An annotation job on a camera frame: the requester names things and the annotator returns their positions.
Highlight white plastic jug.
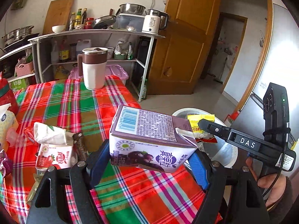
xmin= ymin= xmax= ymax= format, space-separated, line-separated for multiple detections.
xmin=76 ymin=39 xmax=91 ymax=56

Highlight wooden cutting board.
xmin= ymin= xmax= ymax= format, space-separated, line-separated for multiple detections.
xmin=43 ymin=0 xmax=74 ymax=35

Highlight pink lidded storage box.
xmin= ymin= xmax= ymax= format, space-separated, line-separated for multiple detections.
xmin=68 ymin=65 xmax=129 ymax=85

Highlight red strawberry milk carton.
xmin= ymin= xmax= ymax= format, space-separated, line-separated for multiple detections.
xmin=36 ymin=144 xmax=78 ymax=170

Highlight red kids water bottle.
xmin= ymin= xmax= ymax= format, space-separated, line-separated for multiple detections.
xmin=0 ymin=72 xmax=19 ymax=115

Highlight white brown lidded mug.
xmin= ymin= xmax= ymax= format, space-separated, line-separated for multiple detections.
xmin=77 ymin=47 xmax=108 ymax=90

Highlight white ceramic bowl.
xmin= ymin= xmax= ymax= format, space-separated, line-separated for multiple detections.
xmin=52 ymin=25 xmax=66 ymax=33

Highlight white electric kettle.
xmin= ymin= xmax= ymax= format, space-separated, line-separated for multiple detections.
xmin=141 ymin=9 xmax=169 ymax=35

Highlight green cap oil bottle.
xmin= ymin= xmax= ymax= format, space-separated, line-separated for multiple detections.
xmin=74 ymin=9 xmax=82 ymax=29

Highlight dark soy sauce bottle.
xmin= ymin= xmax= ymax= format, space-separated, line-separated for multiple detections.
xmin=81 ymin=8 xmax=87 ymax=25

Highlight pink plastic basket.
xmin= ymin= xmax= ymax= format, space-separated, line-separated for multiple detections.
xmin=15 ymin=59 xmax=33 ymax=77

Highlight steel mixing bowl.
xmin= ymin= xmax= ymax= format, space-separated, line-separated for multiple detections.
xmin=119 ymin=3 xmax=145 ymax=15

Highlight purple grape milk carton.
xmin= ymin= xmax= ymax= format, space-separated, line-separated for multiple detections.
xmin=109 ymin=105 xmax=198 ymax=173

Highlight low white side shelf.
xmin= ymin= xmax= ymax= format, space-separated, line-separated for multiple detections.
xmin=1 ymin=43 xmax=37 ymax=85

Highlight person's right hand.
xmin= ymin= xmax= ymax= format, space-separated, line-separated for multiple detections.
xmin=245 ymin=157 xmax=287 ymax=208

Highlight purple snack packet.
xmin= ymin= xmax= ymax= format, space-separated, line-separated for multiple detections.
xmin=0 ymin=149 xmax=13 ymax=178

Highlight crumpled white paper bag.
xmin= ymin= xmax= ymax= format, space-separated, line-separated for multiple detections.
xmin=33 ymin=122 xmax=74 ymax=146

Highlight yellow tissue pack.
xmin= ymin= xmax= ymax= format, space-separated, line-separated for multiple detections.
xmin=0 ymin=103 xmax=18 ymax=147

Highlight white trash bin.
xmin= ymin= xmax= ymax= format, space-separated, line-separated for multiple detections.
xmin=172 ymin=108 xmax=238 ymax=168

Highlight metal kitchen shelf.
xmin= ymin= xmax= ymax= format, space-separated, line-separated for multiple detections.
xmin=28 ymin=29 xmax=165 ymax=102

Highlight wooden door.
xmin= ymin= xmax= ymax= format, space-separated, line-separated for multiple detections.
xmin=147 ymin=0 xmax=221 ymax=95

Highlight yellow snack wrapper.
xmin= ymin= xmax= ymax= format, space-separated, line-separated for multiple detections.
xmin=187 ymin=114 xmax=218 ymax=144

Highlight plaid tablecloth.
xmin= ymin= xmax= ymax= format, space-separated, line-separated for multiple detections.
xmin=1 ymin=76 xmax=204 ymax=223

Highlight clear plastic jelly cup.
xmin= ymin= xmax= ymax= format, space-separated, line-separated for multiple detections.
xmin=6 ymin=127 xmax=25 ymax=147

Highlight clear plastic container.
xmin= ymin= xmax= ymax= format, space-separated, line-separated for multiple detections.
xmin=113 ymin=13 xmax=144 ymax=32

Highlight steel pot with lid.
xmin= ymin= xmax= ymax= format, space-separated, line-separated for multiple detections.
xmin=2 ymin=25 xmax=34 ymax=46

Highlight black frying pan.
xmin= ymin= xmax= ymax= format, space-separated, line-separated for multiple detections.
xmin=92 ymin=9 xmax=116 ymax=29

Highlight brown chocolate wrapper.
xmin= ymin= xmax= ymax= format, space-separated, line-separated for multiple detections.
xmin=73 ymin=132 xmax=89 ymax=161

